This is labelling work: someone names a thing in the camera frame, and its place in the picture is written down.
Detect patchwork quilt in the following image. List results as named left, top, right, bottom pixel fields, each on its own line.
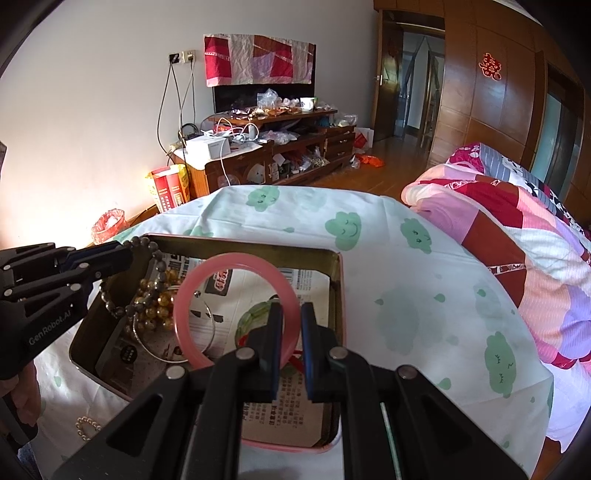
left=401, top=142, right=591, bottom=370

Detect thin silver bangle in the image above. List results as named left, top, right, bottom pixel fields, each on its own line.
left=132, top=295, right=218, bottom=364

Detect pink waste basket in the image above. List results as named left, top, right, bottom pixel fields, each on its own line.
left=91, top=209, right=127, bottom=245

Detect red paper decoration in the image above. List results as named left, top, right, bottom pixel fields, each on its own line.
left=479, top=52, right=503, bottom=81

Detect red yellow carton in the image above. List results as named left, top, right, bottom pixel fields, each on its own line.
left=148, top=164, right=191, bottom=213

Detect wooden door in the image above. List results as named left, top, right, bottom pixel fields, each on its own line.
left=372, top=9, right=402, bottom=144

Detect cloud print tablecloth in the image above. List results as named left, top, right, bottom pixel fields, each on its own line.
left=34, top=185, right=555, bottom=480

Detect green jade bracelet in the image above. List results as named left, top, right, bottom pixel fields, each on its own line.
left=235, top=298, right=282, bottom=347

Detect pearl bracelet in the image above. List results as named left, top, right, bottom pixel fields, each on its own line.
left=75, top=415, right=103, bottom=442

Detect wooden wardrobe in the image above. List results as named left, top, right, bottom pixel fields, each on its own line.
left=374, top=0, right=591, bottom=227

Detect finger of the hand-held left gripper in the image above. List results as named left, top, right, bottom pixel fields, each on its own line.
left=0, top=253, right=136, bottom=304
left=0, top=242, right=133, bottom=283

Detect black television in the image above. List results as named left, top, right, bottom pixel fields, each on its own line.
left=212, top=44, right=317, bottom=114

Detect person's left hand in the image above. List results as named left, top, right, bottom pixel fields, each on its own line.
left=11, top=361, right=43, bottom=416

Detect pink tin box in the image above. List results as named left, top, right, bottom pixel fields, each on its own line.
left=68, top=234, right=345, bottom=452

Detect gold bead bracelet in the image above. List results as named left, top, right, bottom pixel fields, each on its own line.
left=131, top=270, right=181, bottom=333

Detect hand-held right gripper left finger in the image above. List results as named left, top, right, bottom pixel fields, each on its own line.
left=51, top=302, right=284, bottom=480

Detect hanging cables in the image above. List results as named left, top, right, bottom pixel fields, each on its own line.
left=157, top=62, right=195, bottom=153

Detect dark bead bracelet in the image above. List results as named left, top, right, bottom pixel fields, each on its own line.
left=98, top=235, right=169, bottom=319

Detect pink bangle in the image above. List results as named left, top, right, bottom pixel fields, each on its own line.
left=173, top=252, right=302, bottom=370

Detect white box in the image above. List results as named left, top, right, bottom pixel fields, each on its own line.
left=185, top=135, right=230, bottom=168

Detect white bed sheet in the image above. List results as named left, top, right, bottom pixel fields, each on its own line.
left=540, top=355, right=591, bottom=453

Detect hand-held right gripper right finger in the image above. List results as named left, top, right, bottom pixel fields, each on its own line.
left=300, top=302, right=529, bottom=480

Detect wooden television cabinet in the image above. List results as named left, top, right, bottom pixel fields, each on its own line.
left=170, top=108, right=358, bottom=199

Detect red white patchwork cloth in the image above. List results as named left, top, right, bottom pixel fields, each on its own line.
left=204, top=33, right=316, bottom=88

